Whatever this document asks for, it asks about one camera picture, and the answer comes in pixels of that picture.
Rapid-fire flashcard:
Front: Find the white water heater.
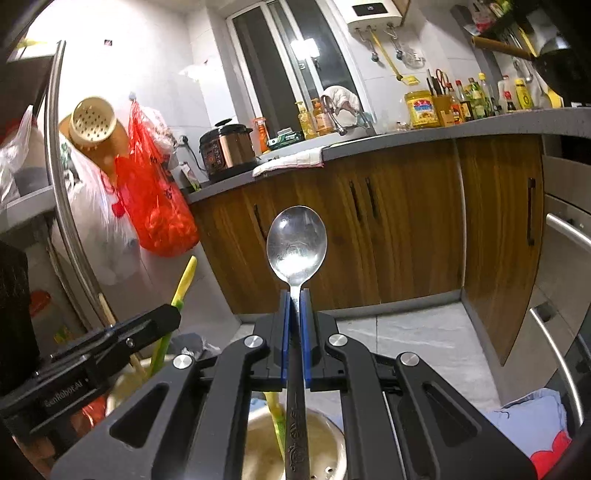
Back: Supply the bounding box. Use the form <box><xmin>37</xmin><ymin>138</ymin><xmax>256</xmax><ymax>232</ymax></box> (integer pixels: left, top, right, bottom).
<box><xmin>334</xmin><ymin>0</ymin><xmax>403</xmax><ymax>33</ymax></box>

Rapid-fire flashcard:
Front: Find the knife block with utensils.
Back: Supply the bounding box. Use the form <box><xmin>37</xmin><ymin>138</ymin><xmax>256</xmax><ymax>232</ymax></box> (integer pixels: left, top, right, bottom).
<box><xmin>427</xmin><ymin>70</ymin><xmax>454</xmax><ymax>127</ymax></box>

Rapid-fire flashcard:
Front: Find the silver spoon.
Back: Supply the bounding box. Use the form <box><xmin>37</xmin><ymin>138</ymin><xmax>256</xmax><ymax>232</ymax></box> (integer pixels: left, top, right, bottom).
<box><xmin>266</xmin><ymin>205</ymin><xmax>327</xmax><ymax>479</ymax></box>

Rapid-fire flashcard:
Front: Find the wooden chopstick in holder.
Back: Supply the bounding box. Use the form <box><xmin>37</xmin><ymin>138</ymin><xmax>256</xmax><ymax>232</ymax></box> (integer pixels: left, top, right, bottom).
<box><xmin>97</xmin><ymin>292</ymin><xmax>150</xmax><ymax>379</ymax></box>

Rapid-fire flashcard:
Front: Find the rice cooker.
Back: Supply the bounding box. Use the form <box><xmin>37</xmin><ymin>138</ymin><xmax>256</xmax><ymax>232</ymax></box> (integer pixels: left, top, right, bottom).
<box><xmin>199</xmin><ymin>119</ymin><xmax>259</xmax><ymax>183</ymax></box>

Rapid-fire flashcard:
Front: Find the black wok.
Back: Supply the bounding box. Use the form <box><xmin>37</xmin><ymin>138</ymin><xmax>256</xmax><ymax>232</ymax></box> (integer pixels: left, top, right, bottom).
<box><xmin>472</xmin><ymin>34</ymin><xmax>590</xmax><ymax>106</ymax></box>

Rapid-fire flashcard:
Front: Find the cream ceramic double utensil holder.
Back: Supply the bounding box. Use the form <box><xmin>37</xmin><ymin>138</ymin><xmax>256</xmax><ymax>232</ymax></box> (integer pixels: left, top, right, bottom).
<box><xmin>105</xmin><ymin>354</ymin><xmax>348</xmax><ymax>480</ymax></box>

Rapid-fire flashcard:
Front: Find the yellow green plastic spoon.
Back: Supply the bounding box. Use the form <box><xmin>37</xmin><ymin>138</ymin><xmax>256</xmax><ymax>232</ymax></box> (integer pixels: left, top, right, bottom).
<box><xmin>149</xmin><ymin>256</ymin><xmax>198</xmax><ymax>376</ymax></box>

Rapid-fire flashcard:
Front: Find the yellow oil bottle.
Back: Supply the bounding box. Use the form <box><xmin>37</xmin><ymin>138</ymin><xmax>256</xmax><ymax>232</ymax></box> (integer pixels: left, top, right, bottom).
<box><xmin>405</xmin><ymin>90</ymin><xmax>440</xmax><ymax>129</ymax></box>

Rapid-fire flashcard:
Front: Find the red plastic bag lower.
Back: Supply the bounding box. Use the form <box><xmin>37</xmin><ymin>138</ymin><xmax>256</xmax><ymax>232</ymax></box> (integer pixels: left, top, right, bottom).
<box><xmin>71</xmin><ymin>395</ymin><xmax>106</xmax><ymax>433</ymax></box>

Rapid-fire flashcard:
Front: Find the chrome curved rail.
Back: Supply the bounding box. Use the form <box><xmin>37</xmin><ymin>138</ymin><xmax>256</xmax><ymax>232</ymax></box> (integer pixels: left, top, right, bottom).
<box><xmin>44</xmin><ymin>40</ymin><xmax>109</xmax><ymax>329</ymax></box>

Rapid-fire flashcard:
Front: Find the red plastic bag hanging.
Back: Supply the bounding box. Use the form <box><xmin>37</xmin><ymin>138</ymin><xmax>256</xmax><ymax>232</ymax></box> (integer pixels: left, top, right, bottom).
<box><xmin>114</xmin><ymin>101</ymin><xmax>199</xmax><ymax>257</ymax></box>

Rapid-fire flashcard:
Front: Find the wooden kitchen cabinet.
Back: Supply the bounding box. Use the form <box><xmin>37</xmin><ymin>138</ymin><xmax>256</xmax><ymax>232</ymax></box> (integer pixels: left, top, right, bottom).
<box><xmin>190</xmin><ymin>135</ymin><xmax>544</xmax><ymax>362</ymax></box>

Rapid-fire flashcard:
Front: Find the stainless steel oven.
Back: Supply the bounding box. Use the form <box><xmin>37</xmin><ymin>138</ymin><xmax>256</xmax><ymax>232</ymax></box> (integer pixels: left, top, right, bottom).
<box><xmin>529</xmin><ymin>135</ymin><xmax>590</xmax><ymax>429</ymax></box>

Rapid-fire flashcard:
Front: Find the white dish towel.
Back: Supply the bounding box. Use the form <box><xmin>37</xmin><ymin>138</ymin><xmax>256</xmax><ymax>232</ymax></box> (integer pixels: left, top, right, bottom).
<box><xmin>252</xmin><ymin>147</ymin><xmax>324</xmax><ymax>178</ymax></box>

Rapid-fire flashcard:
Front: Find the blue cartoon cloth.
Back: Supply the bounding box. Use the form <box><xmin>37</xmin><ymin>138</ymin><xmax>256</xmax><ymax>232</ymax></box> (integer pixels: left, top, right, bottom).
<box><xmin>482</xmin><ymin>388</ymin><xmax>572</xmax><ymax>479</ymax></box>

